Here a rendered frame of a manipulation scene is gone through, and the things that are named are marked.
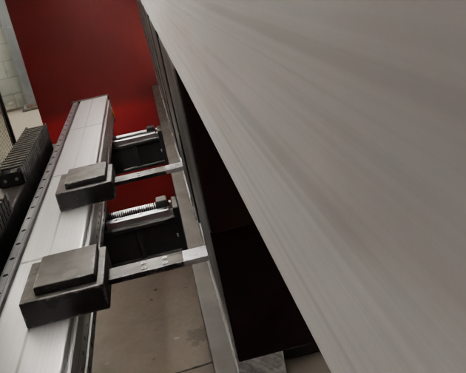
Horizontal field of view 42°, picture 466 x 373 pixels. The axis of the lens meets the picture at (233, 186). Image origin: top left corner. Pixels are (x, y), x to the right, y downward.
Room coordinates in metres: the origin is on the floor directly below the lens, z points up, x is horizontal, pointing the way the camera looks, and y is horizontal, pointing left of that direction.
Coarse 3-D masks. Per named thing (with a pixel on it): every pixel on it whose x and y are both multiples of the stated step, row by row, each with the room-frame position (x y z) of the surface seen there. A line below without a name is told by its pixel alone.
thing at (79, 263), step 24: (48, 264) 0.77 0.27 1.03; (72, 264) 0.75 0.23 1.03; (96, 264) 0.75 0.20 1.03; (144, 264) 0.77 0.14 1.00; (168, 264) 0.76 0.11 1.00; (24, 288) 0.74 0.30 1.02; (48, 288) 0.71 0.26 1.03; (72, 288) 0.71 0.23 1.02; (96, 288) 0.70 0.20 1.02; (24, 312) 0.69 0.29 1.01; (48, 312) 0.70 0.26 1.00; (72, 312) 0.70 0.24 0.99
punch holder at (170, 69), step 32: (192, 128) 0.28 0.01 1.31; (192, 160) 0.29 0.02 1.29; (224, 192) 0.28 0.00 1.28; (224, 224) 0.28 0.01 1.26; (224, 256) 0.28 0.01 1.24; (256, 256) 0.28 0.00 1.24; (224, 288) 0.28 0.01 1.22; (256, 288) 0.28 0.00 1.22; (256, 320) 0.28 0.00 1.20; (288, 320) 0.28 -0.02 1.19; (256, 352) 0.28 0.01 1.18
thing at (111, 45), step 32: (32, 0) 2.87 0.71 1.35; (64, 0) 2.89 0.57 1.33; (96, 0) 2.90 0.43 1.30; (128, 0) 2.91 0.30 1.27; (32, 32) 2.87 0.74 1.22; (64, 32) 2.88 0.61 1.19; (96, 32) 2.89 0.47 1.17; (128, 32) 2.91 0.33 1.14; (32, 64) 2.86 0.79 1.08; (64, 64) 2.88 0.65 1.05; (96, 64) 2.89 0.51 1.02; (128, 64) 2.90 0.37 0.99; (64, 96) 2.87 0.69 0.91; (128, 96) 2.90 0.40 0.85; (128, 128) 2.90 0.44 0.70; (128, 192) 2.89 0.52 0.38; (160, 192) 2.90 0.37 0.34
